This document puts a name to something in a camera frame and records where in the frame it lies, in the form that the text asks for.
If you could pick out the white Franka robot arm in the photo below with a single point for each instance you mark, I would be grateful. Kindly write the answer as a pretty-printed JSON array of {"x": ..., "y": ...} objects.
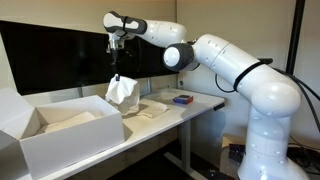
[{"x": 266, "y": 100}]

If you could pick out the black wide monitor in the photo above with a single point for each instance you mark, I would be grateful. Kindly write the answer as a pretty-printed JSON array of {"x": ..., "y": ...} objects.
[{"x": 50, "y": 56}]

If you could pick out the white desk leg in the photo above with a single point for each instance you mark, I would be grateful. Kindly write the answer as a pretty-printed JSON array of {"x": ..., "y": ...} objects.
[{"x": 185, "y": 143}]

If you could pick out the black vertical pole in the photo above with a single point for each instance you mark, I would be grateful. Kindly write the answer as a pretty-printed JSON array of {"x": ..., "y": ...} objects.
[{"x": 295, "y": 33}]

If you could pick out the white cardboard box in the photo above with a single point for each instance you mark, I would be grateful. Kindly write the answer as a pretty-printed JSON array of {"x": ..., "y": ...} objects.
[{"x": 73, "y": 143}]

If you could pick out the grey monitor stand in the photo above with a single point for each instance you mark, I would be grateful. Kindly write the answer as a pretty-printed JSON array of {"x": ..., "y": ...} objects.
[{"x": 149, "y": 85}]

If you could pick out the small red blue box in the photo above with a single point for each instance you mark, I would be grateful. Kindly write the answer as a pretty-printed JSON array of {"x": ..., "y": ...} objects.
[{"x": 183, "y": 99}]

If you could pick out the black desk control panel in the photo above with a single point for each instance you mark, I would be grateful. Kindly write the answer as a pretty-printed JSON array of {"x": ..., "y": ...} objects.
[{"x": 219, "y": 106}]

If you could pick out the black box on floor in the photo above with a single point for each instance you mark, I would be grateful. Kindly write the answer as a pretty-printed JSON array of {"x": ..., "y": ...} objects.
[{"x": 236, "y": 153}]

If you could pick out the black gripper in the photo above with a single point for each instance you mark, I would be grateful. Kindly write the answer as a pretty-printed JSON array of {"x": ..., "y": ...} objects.
[{"x": 116, "y": 58}]

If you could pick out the flat folded white cloth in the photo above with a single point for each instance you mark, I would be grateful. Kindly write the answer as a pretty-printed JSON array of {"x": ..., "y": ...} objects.
[{"x": 155, "y": 108}]

